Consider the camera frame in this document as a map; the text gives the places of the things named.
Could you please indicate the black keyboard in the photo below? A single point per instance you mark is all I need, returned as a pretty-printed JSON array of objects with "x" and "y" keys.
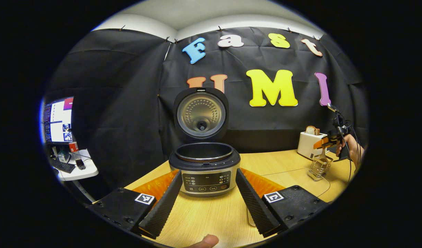
[{"x": 62, "y": 166}]

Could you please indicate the white side table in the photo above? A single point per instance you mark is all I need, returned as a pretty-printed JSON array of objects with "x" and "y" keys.
[{"x": 85, "y": 170}]

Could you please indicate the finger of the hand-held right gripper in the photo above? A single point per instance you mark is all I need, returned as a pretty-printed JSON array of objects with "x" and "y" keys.
[{"x": 324, "y": 142}]

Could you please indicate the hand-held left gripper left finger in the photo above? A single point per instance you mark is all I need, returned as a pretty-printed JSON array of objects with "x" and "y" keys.
[{"x": 162, "y": 206}]

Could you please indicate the toast slice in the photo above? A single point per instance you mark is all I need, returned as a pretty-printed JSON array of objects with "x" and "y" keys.
[{"x": 312, "y": 130}]

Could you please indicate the black silver rice cooker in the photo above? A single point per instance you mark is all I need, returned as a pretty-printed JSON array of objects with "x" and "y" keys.
[{"x": 204, "y": 168}]

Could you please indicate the white toaster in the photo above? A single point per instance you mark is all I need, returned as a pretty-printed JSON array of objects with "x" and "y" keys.
[{"x": 307, "y": 144}]

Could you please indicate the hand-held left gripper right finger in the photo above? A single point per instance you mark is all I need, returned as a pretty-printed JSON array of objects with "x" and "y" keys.
[{"x": 254, "y": 206}]

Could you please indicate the red label cola bottle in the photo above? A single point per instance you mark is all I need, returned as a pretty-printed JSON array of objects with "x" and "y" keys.
[{"x": 73, "y": 147}]

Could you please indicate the clear plastic container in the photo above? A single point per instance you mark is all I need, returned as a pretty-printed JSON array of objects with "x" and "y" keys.
[{"x": 293, "y": 179}]

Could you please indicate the black phone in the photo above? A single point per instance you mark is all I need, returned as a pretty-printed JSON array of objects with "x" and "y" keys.
[{"x": 80, "y": 164}]

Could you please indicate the computer monitor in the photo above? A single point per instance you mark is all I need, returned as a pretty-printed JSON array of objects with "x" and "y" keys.
[{"x": 57, "y": 120}]

